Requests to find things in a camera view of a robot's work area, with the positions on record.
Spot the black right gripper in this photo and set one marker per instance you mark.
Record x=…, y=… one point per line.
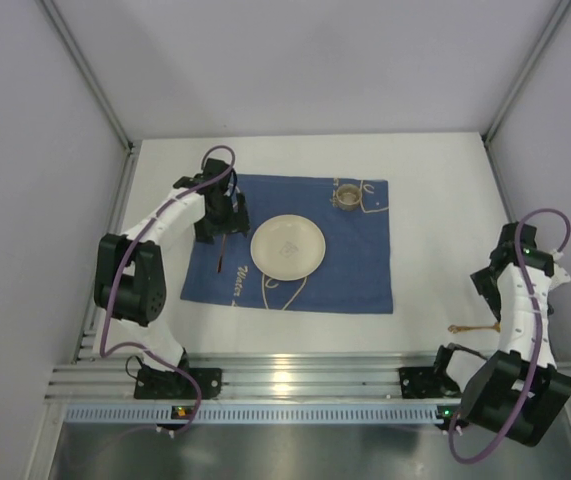
x=487, y=292

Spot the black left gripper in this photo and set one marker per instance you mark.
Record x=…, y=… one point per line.
x=226, y=225

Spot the copper fork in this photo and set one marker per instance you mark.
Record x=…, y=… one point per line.
x=222, y=253

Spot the cream ceramic plate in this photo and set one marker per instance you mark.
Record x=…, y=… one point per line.
x=288, y=247

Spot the gold spoon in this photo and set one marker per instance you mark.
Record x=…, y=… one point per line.
x=457, y=329

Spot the small glass cup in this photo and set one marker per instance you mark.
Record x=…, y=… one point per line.
x=348, y=197

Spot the blue cloth placemat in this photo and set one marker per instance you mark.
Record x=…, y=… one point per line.
x=354, y=277

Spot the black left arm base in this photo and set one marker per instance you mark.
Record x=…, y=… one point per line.
x=156, y=385

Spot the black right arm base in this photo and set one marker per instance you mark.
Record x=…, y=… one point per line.
x=425, y=383

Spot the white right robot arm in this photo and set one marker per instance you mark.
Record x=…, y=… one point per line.
x=516, y=286

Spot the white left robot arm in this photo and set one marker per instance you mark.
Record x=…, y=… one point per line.
x=131, y=283

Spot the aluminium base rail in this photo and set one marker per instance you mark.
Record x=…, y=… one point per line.
x=281, y=378

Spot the left corner frame post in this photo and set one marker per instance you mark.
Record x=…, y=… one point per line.
x=64, y=33

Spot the corner frame post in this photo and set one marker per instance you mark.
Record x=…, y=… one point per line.
x=544, y=38
x=64, y=33

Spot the slotted cable duct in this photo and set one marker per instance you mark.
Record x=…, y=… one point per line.
x=261, y=414

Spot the right corner frame post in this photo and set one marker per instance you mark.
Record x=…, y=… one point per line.
x=544, y=38

